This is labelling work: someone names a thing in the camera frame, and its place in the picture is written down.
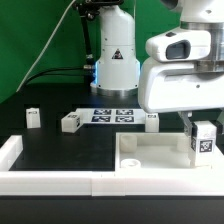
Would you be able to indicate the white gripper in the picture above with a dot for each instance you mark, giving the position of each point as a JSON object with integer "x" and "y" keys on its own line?
{"x": 178, "y": 87}

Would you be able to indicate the white square tabletop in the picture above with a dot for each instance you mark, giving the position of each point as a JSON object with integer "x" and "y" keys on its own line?
{"x": 145, "y": 151}

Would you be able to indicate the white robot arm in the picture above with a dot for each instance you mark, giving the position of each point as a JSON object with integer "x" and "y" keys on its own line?
{"x": 118, "y": 71}

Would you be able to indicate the white U-shaped fence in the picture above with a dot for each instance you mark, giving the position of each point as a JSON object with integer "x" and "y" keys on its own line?
{"x": 206, "y": 181}

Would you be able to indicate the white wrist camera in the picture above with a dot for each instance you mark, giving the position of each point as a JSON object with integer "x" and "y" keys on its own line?
{"x": 179, "y": 45}

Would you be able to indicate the white marker base plate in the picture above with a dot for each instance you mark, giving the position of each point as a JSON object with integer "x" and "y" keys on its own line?
{"x": 112, "y": 116}

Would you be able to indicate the black camera stand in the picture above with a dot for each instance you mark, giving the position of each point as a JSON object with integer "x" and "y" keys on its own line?
{"x": 88, "y": 10}

